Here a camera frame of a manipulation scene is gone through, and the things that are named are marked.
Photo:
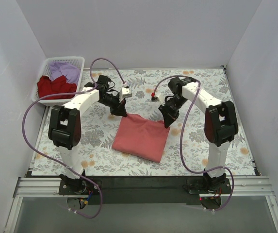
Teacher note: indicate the dark red t shirt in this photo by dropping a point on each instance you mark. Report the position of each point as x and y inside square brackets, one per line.
[60, 85]

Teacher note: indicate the aluminium frame rail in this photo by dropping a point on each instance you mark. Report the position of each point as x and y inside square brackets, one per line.
[250, 207]

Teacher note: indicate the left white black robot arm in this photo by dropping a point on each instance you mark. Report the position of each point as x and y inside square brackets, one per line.
[65, 129]

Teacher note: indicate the floral table mat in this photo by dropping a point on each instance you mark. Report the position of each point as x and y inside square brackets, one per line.
[187, 148]

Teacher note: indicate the lilac t shirt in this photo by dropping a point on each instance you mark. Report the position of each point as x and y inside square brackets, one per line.
[58, 69]

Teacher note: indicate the salmon pink t shirt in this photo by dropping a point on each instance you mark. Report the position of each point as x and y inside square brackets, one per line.
[141, 137]

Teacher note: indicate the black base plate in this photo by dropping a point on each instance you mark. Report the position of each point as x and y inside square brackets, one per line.
[138, 189]

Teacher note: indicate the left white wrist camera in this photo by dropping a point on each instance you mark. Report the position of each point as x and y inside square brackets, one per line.
[125, 92]

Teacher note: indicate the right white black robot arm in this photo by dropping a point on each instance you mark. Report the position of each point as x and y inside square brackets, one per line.
[220, 126]

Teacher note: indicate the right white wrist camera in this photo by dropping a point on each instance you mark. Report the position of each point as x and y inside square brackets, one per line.
[158, 98]

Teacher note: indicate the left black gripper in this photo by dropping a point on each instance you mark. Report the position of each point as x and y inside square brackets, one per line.
[117, 105]

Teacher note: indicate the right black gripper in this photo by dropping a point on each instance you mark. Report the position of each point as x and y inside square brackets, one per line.
[169, 111]

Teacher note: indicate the white plastic basket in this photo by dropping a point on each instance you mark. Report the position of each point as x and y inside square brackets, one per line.
[45, 71]

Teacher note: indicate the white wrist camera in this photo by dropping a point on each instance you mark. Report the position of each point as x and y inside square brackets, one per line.
[158, 98]
[125, 92]

